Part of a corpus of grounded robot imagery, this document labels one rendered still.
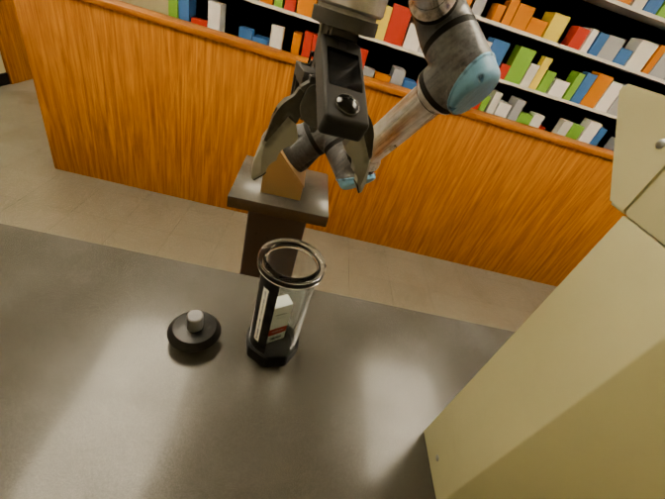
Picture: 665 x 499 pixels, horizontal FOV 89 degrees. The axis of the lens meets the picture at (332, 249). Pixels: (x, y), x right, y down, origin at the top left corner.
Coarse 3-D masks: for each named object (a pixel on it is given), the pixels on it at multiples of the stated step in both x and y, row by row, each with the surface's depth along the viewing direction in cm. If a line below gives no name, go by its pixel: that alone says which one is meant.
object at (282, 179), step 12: (276, 168) 105; (288, 168) 105; (264, 180) 108; (276, 180) 108; (288, 180) 108; (300, 180) 108; (264, 192) 110; (276, 192) 110; (288, 192) 110; (300, 192) 110
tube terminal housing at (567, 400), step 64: (640, 256) 31; (576, 320) 36; (640, 320) 29; (512, 384) 42; (576, 384) 34; (640, 384) 29; (448, 448) 52; (512, 448) 40; (576, 448) 35; (640, 448) 31
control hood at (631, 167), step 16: (624, 96) 36; (640, 96) 34; (656, 96) 33; (624, 112) 35; (640, 112) 34; (656, 112) 32; (624, 128) 35; (640, 128) 33; (656, 128) 32; (624, 144) 35; (640, 144) 33; (656, 144) 31; (624, 160) 34; (640, 160) 33; (656, 160) 31; (624, 176) 34; (640, 176) 32; (656, 176) 31; (624, 192) 34; (640, 192) 32; (624, 208) 33
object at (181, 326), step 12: (192, 312) 60; (204, 312) 64; (180, 324) 61; (192, 324) 59; (204, 324) 62; (216, 324) 63; (168, 336) 59; (180, 336) 59; (192, 336) 59; (204, 336) 60; (216, 336) 62; (180, 348) 58; (192, 348) 58; (204, 348) 59
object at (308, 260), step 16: (272, 240) 55; (288, 240) 57; (272, 256) 56; (288, 256) 58; (304, 256) 57; (320, 256) 55; (272, 272) 50; (288, 272) 60; (304, 272) 59; (320, 272) 52; (288, 288) 50; (304, 288) 50; (288, 304) 53; (304, 304) 55; (272, 320) 55; (288, 320) 55; (272, 336) 58; (288, 336) 58; (272, 352) 60; (288, 352) 62
